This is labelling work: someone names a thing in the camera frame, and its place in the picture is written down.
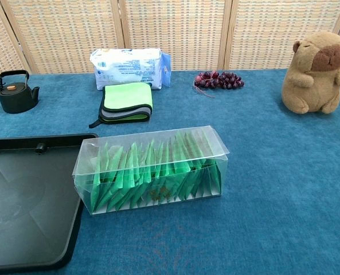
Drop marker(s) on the black plastic tray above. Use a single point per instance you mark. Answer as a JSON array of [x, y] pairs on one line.
[[29, 200]]

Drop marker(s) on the black cast iron kettle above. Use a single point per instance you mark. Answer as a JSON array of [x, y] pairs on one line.
[[16, 98]]

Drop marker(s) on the brown capybara plush toy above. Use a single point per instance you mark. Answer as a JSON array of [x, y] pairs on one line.
[[310, 86]]

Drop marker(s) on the blue tablecloth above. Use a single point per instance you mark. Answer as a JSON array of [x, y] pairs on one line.
[[273, 186]]

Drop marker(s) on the green grey folded cloth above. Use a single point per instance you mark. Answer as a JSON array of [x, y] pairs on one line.
[[126, 96]]

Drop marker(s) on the dark red grape bunch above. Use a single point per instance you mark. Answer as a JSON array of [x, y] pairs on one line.
[[218, 79]]

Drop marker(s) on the white tissue pack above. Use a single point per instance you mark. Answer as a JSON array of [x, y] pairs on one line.
[[126, 66]]

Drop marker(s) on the clear plastic box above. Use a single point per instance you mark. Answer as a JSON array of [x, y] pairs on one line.
[[155, 149]]

